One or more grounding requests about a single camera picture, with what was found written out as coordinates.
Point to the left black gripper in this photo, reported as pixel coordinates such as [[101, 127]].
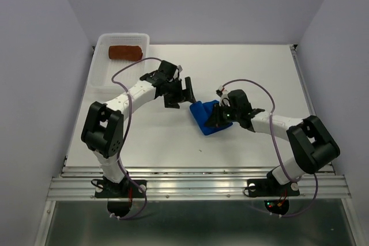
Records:
[[173, 102]]

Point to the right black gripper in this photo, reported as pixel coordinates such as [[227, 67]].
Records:
[[214, 120]]

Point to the blue towel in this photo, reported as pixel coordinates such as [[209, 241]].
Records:
[[201, 113]]

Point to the brown towel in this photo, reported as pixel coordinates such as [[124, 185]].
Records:
[[129, 53]]

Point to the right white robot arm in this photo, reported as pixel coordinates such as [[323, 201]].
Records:
[[312, 145]]

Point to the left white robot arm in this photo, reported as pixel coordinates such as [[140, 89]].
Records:
[[107, 124]]

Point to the white plastic basket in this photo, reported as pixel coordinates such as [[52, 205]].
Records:
[[103, 67]]

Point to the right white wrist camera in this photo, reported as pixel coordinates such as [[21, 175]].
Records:
[[223, 95]]

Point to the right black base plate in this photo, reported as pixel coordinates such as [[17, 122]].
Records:
[[257, 188]]

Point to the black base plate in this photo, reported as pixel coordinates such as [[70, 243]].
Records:
[[105, 189], [257, 188]]

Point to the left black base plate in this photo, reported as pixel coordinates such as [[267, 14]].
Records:
[[105, 189]]

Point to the aluminium rail frame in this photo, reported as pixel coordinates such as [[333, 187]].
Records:
[[195, 185]]

